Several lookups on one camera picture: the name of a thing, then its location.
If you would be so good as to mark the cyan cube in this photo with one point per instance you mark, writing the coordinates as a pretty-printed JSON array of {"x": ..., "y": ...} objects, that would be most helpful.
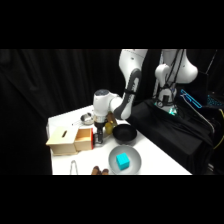
[{"x": 122, "y": 161}]

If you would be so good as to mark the yellow cup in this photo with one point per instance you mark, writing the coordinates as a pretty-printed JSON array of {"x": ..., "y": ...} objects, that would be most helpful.
[{"x": 108, "y": 128}]

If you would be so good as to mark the metal tongs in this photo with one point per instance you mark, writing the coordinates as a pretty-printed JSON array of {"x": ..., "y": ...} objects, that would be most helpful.
[{"x": 73, "y": 166}]

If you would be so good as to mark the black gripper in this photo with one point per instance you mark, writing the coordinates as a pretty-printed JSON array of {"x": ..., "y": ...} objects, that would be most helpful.
[{"x": 99, "y": 128}]

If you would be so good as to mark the blue lit device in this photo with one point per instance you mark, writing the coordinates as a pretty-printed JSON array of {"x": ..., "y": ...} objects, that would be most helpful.
[{"x": 191, "y": 98}]

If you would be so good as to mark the small steel bowl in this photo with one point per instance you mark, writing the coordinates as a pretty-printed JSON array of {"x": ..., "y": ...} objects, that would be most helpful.
[{"x": 86, "y": 118}]

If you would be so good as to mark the blue lit keyboard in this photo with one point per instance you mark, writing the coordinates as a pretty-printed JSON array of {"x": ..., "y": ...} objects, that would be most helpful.
[{"x": 216, "y": 101}]

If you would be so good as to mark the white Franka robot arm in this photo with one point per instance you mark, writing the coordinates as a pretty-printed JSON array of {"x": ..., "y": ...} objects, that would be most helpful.
[{"x": 131, "y": 86}]

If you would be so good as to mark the black curtain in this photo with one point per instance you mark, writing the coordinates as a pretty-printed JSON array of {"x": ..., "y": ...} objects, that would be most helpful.
[{"x": 33, "y": 100}]

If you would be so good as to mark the light wooden box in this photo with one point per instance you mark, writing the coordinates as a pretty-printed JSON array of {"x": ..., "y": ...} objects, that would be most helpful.
[{"x": 61, "y": 140}]

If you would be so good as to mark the brown bread piece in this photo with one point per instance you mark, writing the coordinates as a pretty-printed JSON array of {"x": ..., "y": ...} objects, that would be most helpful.
[
  {"x": 105, "y": 171},
  {"x": 95, "y": 170}
]

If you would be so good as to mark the black draped robot stand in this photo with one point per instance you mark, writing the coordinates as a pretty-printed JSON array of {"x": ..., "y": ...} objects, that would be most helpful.
[{"x": 173, "y": 133}]

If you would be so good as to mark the grey plate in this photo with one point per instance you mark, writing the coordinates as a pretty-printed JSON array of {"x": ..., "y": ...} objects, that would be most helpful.
[{"x": 133, "y": 163}]

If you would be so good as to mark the wooden drawer with red front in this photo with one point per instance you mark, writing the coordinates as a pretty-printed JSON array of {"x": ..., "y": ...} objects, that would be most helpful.
[{"x": 83, "y": 140}]

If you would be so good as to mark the black bowl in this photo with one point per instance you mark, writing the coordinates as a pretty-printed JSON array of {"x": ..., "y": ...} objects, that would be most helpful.
[{"x": 124, "y": 134}]

